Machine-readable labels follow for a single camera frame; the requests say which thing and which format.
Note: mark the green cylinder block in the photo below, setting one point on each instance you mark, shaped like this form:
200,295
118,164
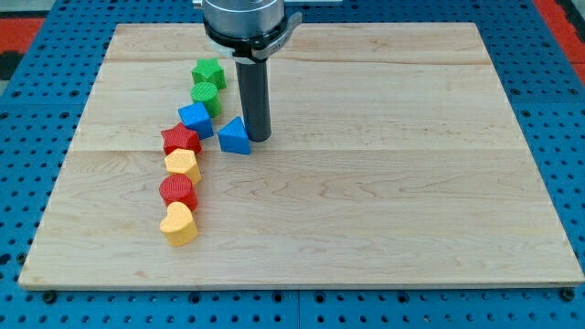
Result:
207,94

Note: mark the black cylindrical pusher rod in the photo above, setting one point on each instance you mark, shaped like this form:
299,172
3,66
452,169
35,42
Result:
255,100

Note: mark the green star block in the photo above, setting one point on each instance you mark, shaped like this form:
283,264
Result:
209,70

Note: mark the red star block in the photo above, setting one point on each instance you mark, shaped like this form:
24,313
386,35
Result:
180,137

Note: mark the yellow heart block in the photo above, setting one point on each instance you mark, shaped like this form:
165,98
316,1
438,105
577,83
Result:
179,226

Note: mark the blue cube block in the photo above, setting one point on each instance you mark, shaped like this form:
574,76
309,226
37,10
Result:
196,118

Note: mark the yellow hexagon block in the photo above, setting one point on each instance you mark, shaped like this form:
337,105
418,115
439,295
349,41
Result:
183,162

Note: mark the red cylinder block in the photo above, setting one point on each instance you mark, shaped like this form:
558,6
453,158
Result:
178,188

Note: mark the light wooden board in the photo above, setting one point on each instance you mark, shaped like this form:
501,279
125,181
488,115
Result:
395,162

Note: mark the blue triangle block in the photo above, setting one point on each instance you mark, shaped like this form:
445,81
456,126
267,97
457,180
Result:
233,137

